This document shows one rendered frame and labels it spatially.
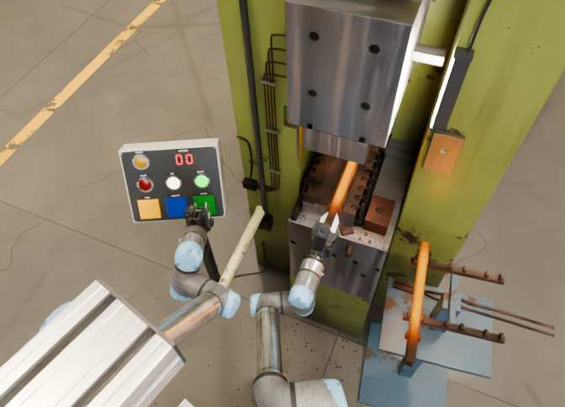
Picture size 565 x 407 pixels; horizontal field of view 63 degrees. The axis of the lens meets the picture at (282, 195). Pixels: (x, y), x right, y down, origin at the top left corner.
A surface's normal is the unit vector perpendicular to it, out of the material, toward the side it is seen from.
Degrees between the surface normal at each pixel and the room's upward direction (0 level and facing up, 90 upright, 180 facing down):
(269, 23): 90
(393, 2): 0
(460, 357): 0
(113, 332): 0
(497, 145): 90
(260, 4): 90
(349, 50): 90
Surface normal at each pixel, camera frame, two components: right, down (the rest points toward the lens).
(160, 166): 0.04, 0.40
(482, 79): -0.37, 0.76
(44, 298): -0.03, -0.58
